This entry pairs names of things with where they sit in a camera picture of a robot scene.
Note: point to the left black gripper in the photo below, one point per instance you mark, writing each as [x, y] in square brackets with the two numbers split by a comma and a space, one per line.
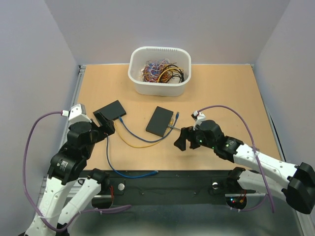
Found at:
[109, 127]

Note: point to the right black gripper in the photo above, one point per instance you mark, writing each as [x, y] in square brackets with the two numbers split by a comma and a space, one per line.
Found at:
[185, 133]

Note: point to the black network switch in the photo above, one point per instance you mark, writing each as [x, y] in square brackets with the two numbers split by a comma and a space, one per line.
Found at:
[159, 121]
[111, 111]

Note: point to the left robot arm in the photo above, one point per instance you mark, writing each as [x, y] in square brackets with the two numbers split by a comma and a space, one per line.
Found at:
[54, 215]

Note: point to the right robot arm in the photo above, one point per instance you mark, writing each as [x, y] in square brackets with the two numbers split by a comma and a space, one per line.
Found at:
[292, 183]

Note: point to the white plastic tub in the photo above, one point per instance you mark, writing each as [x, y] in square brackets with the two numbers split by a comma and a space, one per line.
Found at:
[160, 71]

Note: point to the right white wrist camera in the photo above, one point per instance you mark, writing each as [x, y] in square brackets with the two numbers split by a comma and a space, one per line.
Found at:
[198, 117]

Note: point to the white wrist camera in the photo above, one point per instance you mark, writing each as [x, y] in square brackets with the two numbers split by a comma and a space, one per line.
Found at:
[198, 117]
[77, 113]

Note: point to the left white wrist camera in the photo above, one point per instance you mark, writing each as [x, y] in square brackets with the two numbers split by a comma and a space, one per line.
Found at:
[77, 113]

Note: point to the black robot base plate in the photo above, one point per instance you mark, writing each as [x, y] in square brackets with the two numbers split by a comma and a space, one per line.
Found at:
[168, 188]

